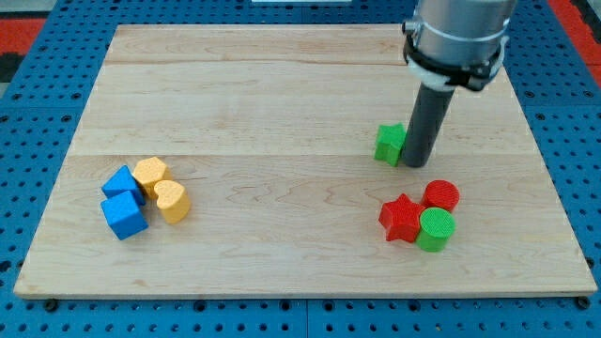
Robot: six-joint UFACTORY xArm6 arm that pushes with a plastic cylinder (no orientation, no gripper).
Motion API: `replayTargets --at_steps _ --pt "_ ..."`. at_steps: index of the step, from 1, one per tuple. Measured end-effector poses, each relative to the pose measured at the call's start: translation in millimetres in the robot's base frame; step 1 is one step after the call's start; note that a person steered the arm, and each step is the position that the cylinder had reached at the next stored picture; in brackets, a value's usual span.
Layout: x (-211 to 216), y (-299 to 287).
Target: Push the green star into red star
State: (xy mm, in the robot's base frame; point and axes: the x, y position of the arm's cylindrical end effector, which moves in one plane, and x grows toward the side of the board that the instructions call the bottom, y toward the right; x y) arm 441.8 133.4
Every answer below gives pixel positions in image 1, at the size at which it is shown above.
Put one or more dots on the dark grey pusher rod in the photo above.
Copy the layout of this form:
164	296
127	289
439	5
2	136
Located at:
429	110

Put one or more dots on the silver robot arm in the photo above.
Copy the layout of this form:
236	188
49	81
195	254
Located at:
450	43

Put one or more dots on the yellow hexagon block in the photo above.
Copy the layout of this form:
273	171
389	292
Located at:
148	172

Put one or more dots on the red star block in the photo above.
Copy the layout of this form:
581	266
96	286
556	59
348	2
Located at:
401	219

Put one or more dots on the green star block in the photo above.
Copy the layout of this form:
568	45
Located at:
389	142

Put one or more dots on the blue triangular block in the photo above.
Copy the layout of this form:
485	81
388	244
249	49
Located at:
123	181

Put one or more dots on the blue cube block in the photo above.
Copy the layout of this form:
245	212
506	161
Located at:
123	215

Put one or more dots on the green cylinder block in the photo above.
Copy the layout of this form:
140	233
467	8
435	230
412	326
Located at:
437	226

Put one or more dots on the red cylinder block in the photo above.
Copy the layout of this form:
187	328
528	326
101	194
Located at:
441	193

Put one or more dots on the yellow heart block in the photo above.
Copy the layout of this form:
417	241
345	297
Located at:
172	200

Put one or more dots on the light wooden board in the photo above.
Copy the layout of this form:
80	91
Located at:
271	129

